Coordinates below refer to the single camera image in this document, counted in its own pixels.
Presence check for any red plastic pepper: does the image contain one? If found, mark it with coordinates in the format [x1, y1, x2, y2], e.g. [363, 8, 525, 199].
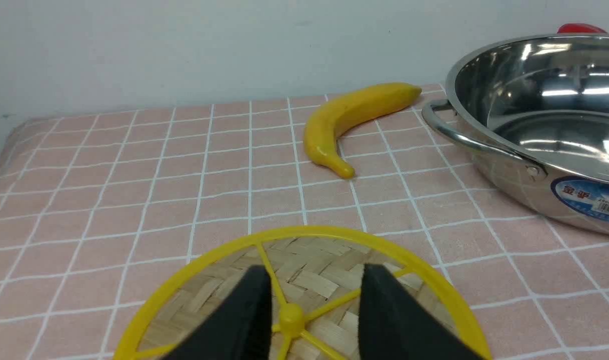
[557, 23, 607, 34]

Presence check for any stainless steel pot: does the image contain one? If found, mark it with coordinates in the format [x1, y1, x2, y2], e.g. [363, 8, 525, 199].
[421, 33, 609, 235]

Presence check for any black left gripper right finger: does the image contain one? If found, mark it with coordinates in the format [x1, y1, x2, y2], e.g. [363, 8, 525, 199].
[358, 263, 482, 360]

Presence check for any yellow plastic banana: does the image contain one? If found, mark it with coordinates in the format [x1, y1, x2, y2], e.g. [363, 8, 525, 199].
[303, 82, 423, 179]

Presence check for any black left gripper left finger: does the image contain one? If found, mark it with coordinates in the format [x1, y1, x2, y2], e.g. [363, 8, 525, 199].
[163, 265, 273, 360]

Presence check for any yellow woven bamboo steamer lid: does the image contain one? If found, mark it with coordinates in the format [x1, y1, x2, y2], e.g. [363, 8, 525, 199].
[114, 225, 492, 360]

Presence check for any pink checkered tablecloth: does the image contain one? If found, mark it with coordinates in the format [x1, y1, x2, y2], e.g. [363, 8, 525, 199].
[0, 84, 609, 360]

